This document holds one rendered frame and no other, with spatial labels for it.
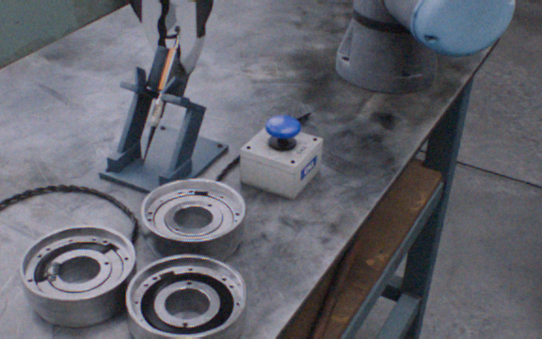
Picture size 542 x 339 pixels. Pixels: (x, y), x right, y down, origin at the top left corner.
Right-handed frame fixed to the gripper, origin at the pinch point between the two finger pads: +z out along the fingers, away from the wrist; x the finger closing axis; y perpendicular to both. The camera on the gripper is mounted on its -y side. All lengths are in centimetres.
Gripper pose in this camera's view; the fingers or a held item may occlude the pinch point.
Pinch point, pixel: (171, 61)
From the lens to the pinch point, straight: 85.5
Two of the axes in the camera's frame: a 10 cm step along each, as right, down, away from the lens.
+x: -8.9, -2.9, 3.7
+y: 4.6, -4.6, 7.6
